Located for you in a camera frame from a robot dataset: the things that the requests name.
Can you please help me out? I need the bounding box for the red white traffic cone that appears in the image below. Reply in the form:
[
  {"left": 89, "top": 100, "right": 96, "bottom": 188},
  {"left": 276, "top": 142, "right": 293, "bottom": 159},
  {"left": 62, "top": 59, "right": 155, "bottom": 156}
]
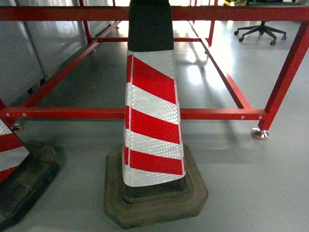
[{"left": 104, "top": 0, "right": 208, "bottom": 229}]

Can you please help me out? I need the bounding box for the red metal frame rack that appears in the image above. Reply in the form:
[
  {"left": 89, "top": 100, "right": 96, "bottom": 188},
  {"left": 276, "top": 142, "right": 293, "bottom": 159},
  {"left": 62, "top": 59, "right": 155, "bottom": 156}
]
[{"left": 0, "top": 4, "right": 309, "bottom": 139}]

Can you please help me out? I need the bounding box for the black office chair base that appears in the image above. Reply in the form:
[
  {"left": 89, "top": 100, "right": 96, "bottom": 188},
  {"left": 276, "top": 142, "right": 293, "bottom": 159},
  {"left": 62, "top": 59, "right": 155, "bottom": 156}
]
[{"left": 234, "top": 21, "right": 287, "bottom": 46}]

